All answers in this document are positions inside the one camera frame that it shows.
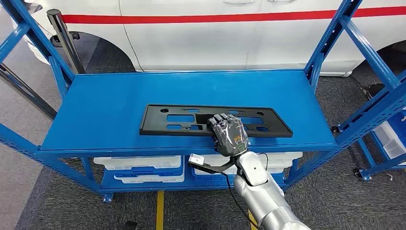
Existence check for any black plastic panel part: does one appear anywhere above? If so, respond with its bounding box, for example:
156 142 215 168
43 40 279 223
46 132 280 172
139 104 293 138

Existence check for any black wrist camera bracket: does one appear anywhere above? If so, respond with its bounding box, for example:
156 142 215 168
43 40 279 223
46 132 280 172
190 160 242 176

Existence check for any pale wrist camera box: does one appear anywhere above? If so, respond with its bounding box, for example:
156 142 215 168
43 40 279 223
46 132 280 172
188 153 206 166

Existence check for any blue metal shelf rack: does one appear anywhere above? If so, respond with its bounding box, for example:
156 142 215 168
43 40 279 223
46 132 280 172
0 0 406 204

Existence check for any dark round floor base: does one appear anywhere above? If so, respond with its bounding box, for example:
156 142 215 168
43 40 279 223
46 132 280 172
363 83 386 101

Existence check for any blue plastic bin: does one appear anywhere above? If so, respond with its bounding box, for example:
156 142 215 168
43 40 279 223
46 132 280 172
387 110 406 141

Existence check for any white car red stripe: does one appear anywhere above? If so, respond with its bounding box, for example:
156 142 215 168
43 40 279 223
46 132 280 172
11 0 406 78

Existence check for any chrome stanchion post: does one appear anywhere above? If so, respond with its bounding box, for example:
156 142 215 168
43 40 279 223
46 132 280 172
46 9 86 76
0 63 58 121

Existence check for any blue wheeled shelf rack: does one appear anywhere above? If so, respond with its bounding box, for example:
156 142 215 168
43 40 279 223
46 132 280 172
330 109 406 182

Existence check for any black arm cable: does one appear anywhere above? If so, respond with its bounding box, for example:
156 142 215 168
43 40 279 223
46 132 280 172
221 172 261 230

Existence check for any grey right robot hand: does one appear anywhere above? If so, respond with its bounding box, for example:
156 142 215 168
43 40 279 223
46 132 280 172
207 113 249 158

